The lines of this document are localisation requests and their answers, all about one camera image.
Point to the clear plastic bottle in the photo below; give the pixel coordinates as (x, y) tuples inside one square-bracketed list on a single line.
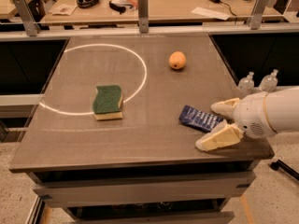
[(269, 82), (246, 84)]

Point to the black chair base leg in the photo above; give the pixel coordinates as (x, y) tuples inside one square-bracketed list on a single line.
[(275, 165)]

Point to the blue rxbar blueberry wrapper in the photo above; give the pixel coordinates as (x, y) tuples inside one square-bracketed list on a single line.
[(199, 120)]

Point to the orange fruit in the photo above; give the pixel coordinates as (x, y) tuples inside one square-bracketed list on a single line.
[(177, 60)]

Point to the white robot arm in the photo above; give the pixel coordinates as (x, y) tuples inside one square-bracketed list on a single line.
[(282, 108)]

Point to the left metal bracket post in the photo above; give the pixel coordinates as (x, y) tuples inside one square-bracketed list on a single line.
[(30, 26)]

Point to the white paper sheet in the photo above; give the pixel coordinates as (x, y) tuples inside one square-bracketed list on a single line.
[(211, 13)]

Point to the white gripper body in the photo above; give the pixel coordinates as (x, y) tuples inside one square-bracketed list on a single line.
[(251, 114)]

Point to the small paper card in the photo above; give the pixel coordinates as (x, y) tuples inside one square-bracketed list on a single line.
[(64, 10)]

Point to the middle metal bracket post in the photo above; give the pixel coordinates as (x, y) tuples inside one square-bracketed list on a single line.
[(143, 16)]

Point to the white drawer front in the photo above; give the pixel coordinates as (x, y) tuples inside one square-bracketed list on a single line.
[(152, 189)]

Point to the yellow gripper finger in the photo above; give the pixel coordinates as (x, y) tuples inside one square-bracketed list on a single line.
[(223, 135), (226, 108)]

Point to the right metal bracket post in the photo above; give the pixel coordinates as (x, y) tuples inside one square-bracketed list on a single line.
[(254, 21)]

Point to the clear plastic bottle left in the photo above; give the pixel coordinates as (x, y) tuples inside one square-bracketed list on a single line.
[(246, 84)]

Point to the metal bracket post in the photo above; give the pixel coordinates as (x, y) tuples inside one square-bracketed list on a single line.
[(143, 16), (254, 21), (30, 26)]

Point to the green and yellow sponge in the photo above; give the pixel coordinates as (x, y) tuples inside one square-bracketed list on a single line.
[(107, 103)]

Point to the black sunglasses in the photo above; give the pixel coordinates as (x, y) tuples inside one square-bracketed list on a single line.
[(120, 7)]

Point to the clear plastic bottle right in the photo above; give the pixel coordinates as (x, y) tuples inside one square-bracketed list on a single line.
[(269, 82)]

